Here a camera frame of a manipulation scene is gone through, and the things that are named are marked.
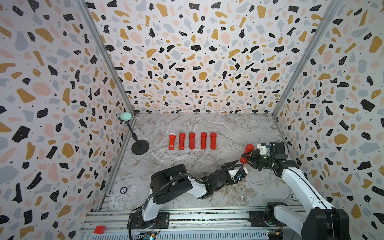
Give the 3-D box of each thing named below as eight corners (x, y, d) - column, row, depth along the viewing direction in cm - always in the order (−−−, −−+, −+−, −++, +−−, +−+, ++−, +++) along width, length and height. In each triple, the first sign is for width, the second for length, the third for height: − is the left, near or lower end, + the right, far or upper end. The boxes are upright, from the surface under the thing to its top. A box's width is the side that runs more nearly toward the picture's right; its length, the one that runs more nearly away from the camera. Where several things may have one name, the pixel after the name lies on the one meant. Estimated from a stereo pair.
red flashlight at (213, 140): (210, 149, 104) (211, 146, 101) (210, 134, 112) (210, 132, 110) (217, 149, 104) (217, 146, 101) (216, 134, 112) (216, 132, 110)
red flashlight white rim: (167, 150, 102) (166, 147, 99) (169, 135, 110) (169, 133, 107) (174, 150, 102) (173, 147, 99) (176, 136, 110) (175, 133, 107)
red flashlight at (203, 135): (200, 149, 102) (200, 147, 100) (200, 134, 111) (200, 132, 109) (207, 149, 102) (207, 147, 100) (207, 134, 111) (207, 132, 109)
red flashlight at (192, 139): (188, 149, 102) (188, 147, 101) (189, 134, 111) (189, 132, 109) (195, 149, 102) (195, 147, 101) (195, 134, 111) (195, 132, 109)
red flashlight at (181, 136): (177, 149, 102) (177, 147, 100) (179, 134, 110) (179, 132, 109) (184, 149, 102) (184, 147, 100) (186, 134, 110) (185, 132, 109)
